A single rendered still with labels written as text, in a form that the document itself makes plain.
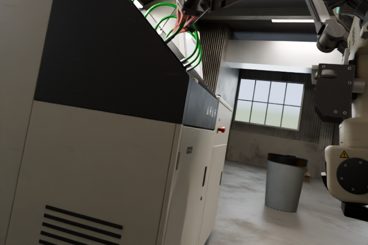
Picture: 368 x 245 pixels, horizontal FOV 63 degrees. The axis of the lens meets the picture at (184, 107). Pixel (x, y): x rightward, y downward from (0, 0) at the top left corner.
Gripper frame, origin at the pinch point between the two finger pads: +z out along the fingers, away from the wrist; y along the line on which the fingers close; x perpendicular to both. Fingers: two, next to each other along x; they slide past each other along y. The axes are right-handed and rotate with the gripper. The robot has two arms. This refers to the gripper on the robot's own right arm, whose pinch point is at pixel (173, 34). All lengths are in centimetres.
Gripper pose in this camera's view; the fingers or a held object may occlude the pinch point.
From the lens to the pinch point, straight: 142.0
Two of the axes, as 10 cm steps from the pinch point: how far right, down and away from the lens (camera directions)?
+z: -7.2, 6.1, 3.3
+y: -4.9, -7.8, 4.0
